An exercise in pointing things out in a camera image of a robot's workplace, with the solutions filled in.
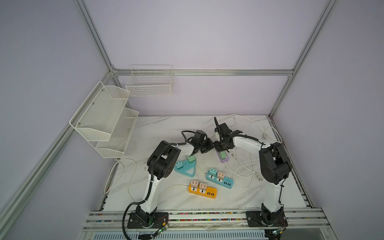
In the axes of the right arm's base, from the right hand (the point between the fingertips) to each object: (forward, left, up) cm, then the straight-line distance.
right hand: (217, 146), depth 97 cm
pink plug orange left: (-26, +14, +3) cm, 30 cm away
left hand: (+1, +1, -2) cm, 2 cm away
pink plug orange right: (-27, +10, +3) cm, 29 cm away
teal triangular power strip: (-16, +18, -1) cm, 24 cm away
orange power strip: (-29, +6, -2) cm, 30 cm away
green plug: (-8, -3, +2) cm, 9 cm away
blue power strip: (-23, -4, -2) cm, 24 cm away
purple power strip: (-9, -3, -2) cm, 10 cm away
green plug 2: (-19, +4, +2) cm, 19 cm away
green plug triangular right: (-11, +17, +3) cm, 20 cm away
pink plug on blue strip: (-21, 0, +2) cm, 21 cm away
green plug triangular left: (-15, +24, +3) cm, 28 cm away
